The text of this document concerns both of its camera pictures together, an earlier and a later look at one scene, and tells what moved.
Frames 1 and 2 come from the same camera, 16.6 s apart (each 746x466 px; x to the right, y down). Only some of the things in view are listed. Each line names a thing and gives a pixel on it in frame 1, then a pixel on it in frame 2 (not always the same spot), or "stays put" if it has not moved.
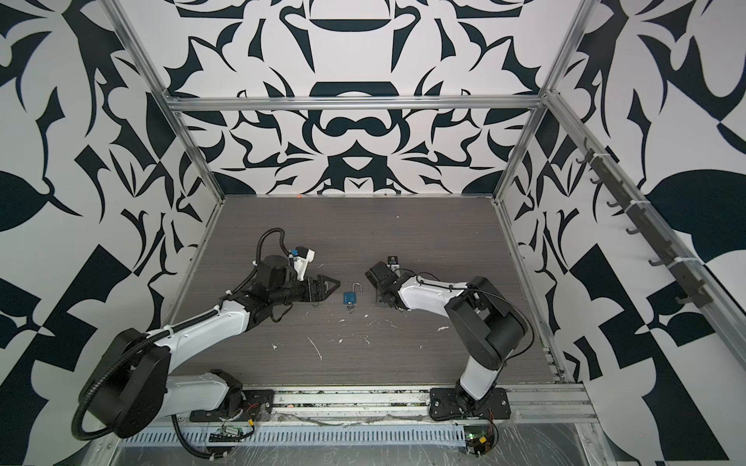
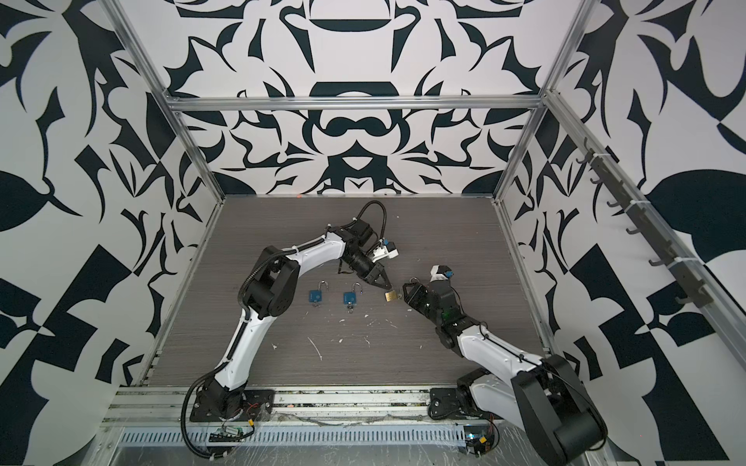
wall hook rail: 646,222 stays put
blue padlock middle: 351,296 stays put
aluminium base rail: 568,402 stays put
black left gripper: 309,291 to 378,276
